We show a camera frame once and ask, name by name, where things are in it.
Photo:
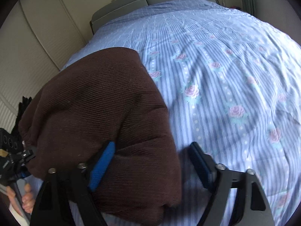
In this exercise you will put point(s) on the left hand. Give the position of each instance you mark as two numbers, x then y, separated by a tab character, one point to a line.
28	200

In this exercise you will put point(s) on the blue striped floral bedsheet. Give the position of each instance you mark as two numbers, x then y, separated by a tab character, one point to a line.
231	83

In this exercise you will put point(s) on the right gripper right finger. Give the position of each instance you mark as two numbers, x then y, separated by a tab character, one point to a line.
251	206

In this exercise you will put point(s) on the brown corduroy pants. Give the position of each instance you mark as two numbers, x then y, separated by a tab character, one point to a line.
108	96

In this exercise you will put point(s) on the black folded clothes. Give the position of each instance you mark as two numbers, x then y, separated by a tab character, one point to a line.
21	109

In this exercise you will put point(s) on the cream louvered wardrobe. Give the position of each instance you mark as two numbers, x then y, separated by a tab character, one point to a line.
37	39

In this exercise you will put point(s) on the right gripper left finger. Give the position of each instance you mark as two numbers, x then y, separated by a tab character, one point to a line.
77	185

